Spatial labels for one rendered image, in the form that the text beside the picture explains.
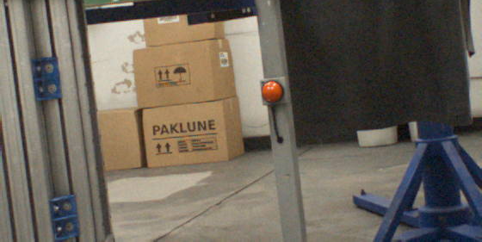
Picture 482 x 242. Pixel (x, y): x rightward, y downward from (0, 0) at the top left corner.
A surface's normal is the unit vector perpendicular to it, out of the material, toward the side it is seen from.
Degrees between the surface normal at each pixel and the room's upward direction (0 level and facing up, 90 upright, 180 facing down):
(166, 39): 91
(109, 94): 90
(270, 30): 90
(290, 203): 90
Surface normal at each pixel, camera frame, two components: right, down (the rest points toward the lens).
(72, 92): -0.04, 0.06
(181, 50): -0.36, 0.07
